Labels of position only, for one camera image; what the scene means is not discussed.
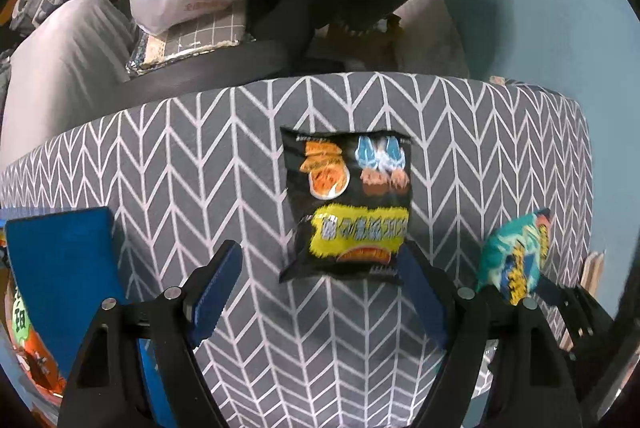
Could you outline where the grey checked cushion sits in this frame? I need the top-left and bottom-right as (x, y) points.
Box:
(145, 0), (251, 59)

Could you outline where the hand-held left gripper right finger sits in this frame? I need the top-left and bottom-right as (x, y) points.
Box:
(397, 240), (586, 428)

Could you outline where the teal snack bag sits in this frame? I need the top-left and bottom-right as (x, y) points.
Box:
(475, 208), (553, 306)

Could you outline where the blue cardboard box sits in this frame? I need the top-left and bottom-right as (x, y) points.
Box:
(0, 206), (161, 428)

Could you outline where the silver foil mat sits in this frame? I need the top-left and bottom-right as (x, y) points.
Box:
(125, 33), (256, 76)

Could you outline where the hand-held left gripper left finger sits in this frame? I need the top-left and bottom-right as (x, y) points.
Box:
(57, 239), (244, 428)

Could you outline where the orange bag green lettering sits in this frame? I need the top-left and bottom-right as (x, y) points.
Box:
(2, 278), (68, 396)

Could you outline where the black snack bag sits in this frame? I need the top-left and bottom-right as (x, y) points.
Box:
(278, 125), (413, 286)

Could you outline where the grey chevron tablecloth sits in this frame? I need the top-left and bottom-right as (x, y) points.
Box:
(0, 72), (596, 428)

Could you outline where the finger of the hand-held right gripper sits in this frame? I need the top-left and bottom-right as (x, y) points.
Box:
(536, 274), (576, 324)

